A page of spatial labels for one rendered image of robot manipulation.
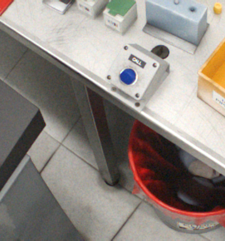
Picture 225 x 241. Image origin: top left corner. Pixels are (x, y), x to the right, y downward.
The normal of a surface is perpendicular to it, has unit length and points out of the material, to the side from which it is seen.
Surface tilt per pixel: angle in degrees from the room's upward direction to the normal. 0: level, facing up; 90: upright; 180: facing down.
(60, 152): 0
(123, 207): 0
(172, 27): 90
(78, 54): 0
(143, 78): 30
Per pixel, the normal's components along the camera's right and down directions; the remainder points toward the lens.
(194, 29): -0.48, 0.82
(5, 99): -0.07, -0.30
